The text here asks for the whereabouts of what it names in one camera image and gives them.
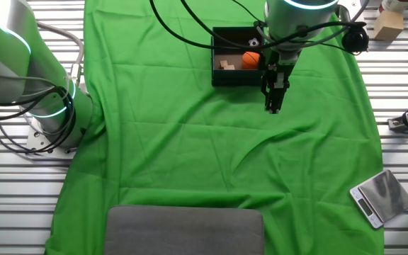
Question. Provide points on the small toy soccer ball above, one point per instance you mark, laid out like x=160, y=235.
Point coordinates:
x=253, y=42

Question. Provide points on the dark green gift box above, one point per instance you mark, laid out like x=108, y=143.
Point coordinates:
x=236, y=79

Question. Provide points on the small wooden block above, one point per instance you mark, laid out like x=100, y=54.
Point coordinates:
x=224, y=64

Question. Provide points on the green cloth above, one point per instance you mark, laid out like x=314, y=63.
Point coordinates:
x=190, y=141

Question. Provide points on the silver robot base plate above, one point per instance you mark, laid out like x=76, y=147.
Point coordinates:
x=35, y=140

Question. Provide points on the grey fabric cushion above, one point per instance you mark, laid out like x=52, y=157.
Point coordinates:
x=182, y=233

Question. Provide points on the orange toy basketball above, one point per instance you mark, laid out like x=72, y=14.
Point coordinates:
x=250, y=61

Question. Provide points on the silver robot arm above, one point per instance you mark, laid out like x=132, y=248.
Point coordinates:
x=5, y=42

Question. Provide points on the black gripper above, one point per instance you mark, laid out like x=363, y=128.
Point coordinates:
x=278, y=67

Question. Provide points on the large wooden block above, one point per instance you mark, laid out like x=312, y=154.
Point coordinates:
x=388, y=26

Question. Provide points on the silver digital scale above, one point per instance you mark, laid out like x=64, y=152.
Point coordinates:
x=384, y=195

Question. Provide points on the white red container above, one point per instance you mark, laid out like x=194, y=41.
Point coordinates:
x=395, y=4

